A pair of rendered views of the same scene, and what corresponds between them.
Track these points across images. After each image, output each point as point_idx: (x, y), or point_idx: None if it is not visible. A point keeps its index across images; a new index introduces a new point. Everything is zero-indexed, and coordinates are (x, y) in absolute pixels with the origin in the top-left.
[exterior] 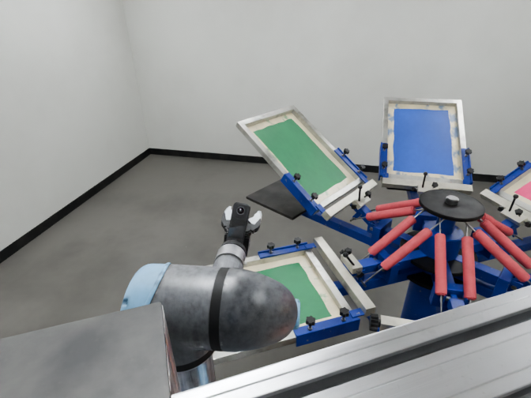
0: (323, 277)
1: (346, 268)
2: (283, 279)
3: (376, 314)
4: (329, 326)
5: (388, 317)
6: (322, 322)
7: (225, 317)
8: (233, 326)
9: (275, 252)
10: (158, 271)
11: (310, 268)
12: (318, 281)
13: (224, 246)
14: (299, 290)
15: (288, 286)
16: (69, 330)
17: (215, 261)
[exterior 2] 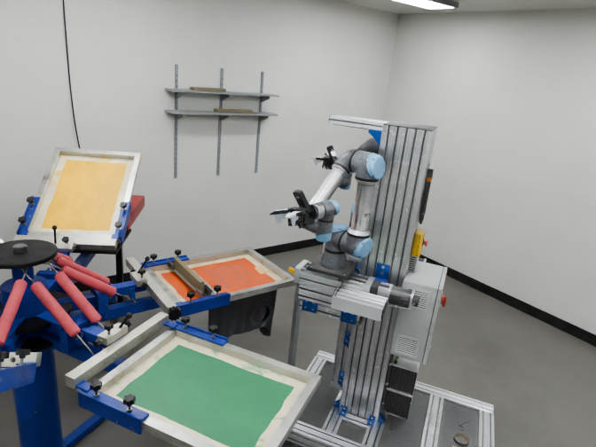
0: (137, 358)
1: (121, 337)
2: (160, 390)
3: (170, 308)
4: (200, 329)
5: (167, 304)
6: (199, 334)
7: None
8: None
9: (124, 407)
10: (372, 153)
11: (119, 382)
12: (138, 368)
13: (317, 205)
14: (165, 372)
15: (167, 382)
16: (396, 125)
17: (326, 207)
